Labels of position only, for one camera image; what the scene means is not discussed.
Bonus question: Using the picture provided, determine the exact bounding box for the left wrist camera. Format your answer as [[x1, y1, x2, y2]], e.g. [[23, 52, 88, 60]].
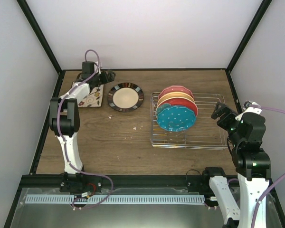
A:
[[95, 61, 101, 74]]

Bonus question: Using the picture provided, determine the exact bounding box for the pink polka dot plate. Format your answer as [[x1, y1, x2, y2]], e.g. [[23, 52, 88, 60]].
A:
[[158, 85, 194, 98]]

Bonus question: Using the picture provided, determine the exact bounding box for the black frame rail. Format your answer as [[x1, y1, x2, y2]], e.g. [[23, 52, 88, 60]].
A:
[[21, 174, 274, 190]]

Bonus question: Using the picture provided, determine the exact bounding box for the blue polka dot plate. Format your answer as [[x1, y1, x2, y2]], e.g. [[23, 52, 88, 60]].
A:
[[156, 104, 196, 132]]

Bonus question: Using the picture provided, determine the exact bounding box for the wire dish rack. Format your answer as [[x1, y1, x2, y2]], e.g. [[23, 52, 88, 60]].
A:
[[150, 92, 227, 150]]

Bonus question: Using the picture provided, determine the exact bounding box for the purple cable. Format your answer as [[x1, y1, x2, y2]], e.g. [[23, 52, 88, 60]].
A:
[[249, 105, 285, 228], [57, 49, 114, 211]]

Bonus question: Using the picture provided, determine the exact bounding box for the white slotted cable duct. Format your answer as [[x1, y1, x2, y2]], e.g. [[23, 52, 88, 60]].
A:
[[25, 194, 205, 205]]

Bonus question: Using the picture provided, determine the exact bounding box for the black rimmed round plate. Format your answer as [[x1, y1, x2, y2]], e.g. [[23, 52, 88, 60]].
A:
[[107, 82, 144, 113]]

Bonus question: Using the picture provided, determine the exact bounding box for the square floral plate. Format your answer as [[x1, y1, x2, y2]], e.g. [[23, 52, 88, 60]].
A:
[[70, 81, 104, 108]]

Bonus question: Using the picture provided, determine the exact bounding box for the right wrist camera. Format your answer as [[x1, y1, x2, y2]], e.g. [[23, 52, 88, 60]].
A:
[[235, 101, 262, 121]]

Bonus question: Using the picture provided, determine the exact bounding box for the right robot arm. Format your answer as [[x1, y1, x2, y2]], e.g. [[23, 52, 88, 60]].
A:
[[201, 101, 271, 228]]

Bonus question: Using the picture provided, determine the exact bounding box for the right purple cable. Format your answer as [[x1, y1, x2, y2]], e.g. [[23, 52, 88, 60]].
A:
[[249, 105, 285, 228]]

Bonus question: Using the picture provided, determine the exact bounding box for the red plate teal flower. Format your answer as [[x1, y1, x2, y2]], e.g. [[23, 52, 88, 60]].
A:
[[156, 97, 198, 116]]

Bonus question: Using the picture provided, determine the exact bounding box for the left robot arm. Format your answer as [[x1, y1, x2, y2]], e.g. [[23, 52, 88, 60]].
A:
[[49, 61, 115, 174]]

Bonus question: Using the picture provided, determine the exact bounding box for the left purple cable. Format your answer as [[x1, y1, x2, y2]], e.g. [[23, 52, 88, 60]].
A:
[[57, 49, 114, 211]]

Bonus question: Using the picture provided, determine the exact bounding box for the yellow round plate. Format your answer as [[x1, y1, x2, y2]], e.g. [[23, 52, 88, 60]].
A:
[[157, 92, 195, 106]]

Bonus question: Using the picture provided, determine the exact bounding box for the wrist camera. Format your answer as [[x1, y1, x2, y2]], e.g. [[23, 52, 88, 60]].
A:
[[235, 101, 262, 121], [95, 61, 101, 74]]

